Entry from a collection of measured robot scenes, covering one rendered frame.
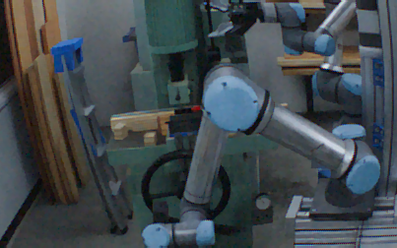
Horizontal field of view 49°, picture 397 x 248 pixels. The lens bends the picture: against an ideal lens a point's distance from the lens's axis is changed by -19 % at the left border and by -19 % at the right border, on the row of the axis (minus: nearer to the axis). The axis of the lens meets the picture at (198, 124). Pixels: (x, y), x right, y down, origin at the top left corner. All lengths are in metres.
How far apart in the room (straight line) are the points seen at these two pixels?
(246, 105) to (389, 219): 0.66
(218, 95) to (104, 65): 3.34
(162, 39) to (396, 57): 0.86
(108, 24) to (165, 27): 2.60
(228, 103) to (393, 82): 0.63
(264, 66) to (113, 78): 1.28
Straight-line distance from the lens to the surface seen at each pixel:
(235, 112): 1.14
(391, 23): 1.48
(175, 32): 1.76
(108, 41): 4.37
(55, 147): 3.27
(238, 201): 1.91
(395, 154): 1.62
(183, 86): 1.84
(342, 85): 1.90
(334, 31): 1.71
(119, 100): 4.50
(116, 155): 1.83
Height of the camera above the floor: 1.61
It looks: 22 degrees down
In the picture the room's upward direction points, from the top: 7 degrees counter-clockwise
